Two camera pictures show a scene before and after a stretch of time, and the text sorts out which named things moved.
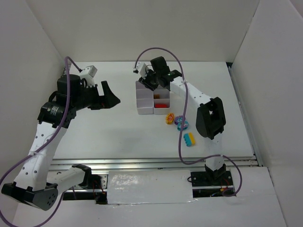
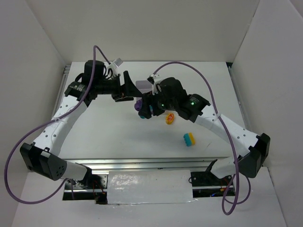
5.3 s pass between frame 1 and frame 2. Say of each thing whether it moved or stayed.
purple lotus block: moved
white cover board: stayed
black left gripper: moved
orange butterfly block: stayed
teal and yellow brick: stayed
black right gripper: moved
